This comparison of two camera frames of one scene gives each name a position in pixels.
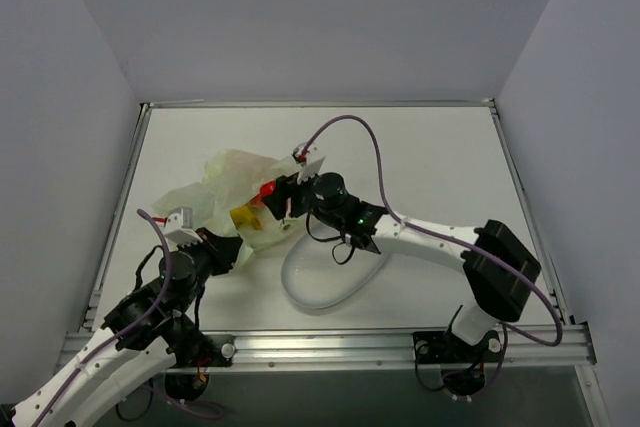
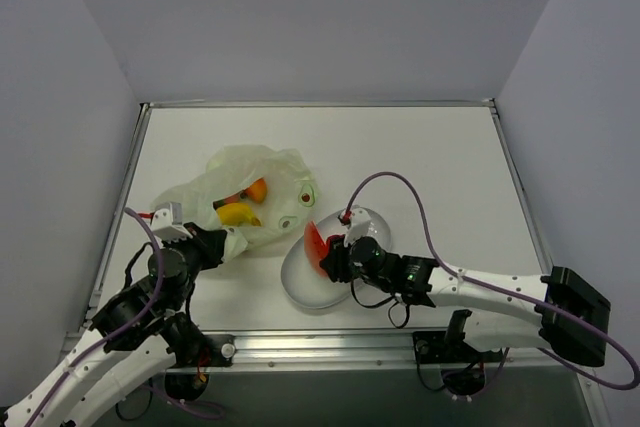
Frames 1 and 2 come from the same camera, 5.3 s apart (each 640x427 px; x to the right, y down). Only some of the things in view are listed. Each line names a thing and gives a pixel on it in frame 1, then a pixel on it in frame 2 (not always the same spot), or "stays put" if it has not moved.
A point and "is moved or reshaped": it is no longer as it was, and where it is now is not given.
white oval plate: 311,277 stays put
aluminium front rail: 370,351 stays put
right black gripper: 286,195 to 333,261
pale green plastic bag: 232,178 is moved or reshaped
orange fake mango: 257,202 to 258,190
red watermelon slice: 267,188 to 315,246
